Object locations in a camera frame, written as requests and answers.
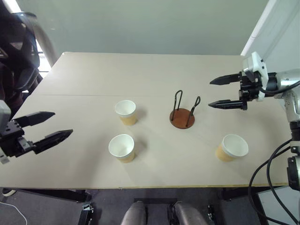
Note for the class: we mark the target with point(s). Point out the brown paper cup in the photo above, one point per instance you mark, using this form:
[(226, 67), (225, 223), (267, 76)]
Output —
[(126, 112), (232, 146), (122, 147)]

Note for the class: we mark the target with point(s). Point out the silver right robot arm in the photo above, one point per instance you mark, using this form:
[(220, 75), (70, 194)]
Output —
[(287, 79)]

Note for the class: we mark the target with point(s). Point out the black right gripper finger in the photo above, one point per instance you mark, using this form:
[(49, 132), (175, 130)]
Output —
[(226, 80), (228, 104)]

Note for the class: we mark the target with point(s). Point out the dark shoe, white sole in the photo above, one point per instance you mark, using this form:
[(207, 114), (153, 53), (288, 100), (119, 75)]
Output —
[(9, 192)]

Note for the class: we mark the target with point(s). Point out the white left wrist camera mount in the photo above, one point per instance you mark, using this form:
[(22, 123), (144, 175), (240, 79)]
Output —
[(4, 114)]

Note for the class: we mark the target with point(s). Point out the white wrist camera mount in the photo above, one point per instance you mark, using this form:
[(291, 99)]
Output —
[(254, 63), (4, 114)]

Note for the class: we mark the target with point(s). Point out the black table frame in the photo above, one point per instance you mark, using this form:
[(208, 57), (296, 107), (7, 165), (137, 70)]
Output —
[(58, 195)]

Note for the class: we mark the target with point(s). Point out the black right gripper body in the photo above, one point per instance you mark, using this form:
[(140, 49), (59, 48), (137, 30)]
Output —
[(249, 90)]

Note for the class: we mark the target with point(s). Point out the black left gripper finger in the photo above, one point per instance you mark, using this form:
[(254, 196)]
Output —
[(35, 117), (52, 139)]

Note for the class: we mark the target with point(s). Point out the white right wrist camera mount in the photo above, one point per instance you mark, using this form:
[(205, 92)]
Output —
[(254, 63)]

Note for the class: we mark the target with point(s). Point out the white box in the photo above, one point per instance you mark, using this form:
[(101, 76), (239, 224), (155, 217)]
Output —
[(281, 206)]

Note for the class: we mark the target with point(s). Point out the grey rounded robot shape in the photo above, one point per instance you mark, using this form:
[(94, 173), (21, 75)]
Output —
[(134, 214), (189, 214)]

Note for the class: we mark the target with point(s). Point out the black office chair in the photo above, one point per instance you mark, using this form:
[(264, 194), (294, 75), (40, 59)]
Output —
[(16, 63)]

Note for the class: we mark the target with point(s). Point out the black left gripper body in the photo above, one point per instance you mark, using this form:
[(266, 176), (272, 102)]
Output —
[(12, 140)]

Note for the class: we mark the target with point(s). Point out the grey curved chair armrest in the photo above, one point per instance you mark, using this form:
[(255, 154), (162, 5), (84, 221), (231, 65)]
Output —
[(44, 39)]

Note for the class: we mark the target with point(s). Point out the white wall panel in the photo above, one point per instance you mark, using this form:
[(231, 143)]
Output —
[(276, 30)]

